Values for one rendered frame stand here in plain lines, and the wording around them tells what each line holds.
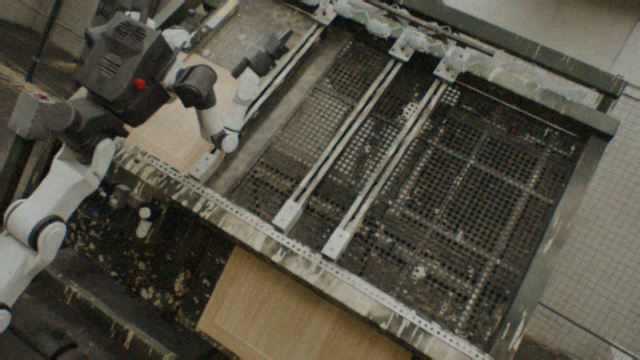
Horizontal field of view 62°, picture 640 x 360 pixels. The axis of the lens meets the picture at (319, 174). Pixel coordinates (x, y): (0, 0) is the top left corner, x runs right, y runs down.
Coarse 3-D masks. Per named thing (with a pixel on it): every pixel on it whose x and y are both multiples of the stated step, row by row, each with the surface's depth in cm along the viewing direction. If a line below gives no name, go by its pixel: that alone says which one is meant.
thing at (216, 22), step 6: (234, 0) 280; (234, 6) 279; (228, 12) 277; (234, 12) 281; (216, 18) 274; (222, 18) 275; (228, 18) 279; (210, 24) 273; (216, 24) 273; (222, 24) 277; (210, 30) 271; (216, 30) 275; (210, 36) 273; (204, 42) 271; (198, 48) 269; (180, 54) 263; (186, 54) 263
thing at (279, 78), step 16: (320, 16) 265; (320, 32) 264; (304, 48) 260; (288, 64) 258; (272, 80) 251; (288, 80) 258; (256, 96) 246; (272, 96) 251; (256, 112) 244; (208, 160) 230; (192, 176) 228; (208, 176) 233
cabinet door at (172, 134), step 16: (192, 64) 263; (208, 64) 263; (224, 80) 258; (224, 96) 253; (160, 112) 250; (176, 112) 250; (192, 112) 249; (224, 112) 249; (128, 128) 245; (144, 128) 246; (160, 128) 245; (176, 128) 245; (192, 128) 245; (144, 144) 241; (160, 144) 241; (176, 144) 241; (192, 144) 241; (208, 144) 240; (176, 160) 237; (192, 160) 237
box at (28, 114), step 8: (24, 96) 224; (32, 96) 224; (16, 104) 225; (24, 104) 224; (32, 104) 223; (40, 104) 222; (48, 104) 226; (16, 112) 225; (24, 112) 224; (32, 112) 223; (40, 112) 224; (16, 120) 225; (24, 120) 224; (32, 120) 223; (40, 120) 226; (16, 128) 225; (24, 128) 224; (32, 128) 224; (40, 128) 228; (24, 136) 224; (32, 136) 226; (40, 136) 230; (48, 136) 234
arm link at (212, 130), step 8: (216, 104) 203; (200, 112) 201; (208, 112) 201; (216, 112) 204; (200, 120) 204; (208, 120) 203; (216, 120) 205; (200, 128) 209; (208, 128) 206; (216, 128) 207; (208, 136) 208; (216, 136) 208; (224, 136) 210; (232, 136) 212; (216, 144) 209; (224, 144) 211; (232, 144) 214
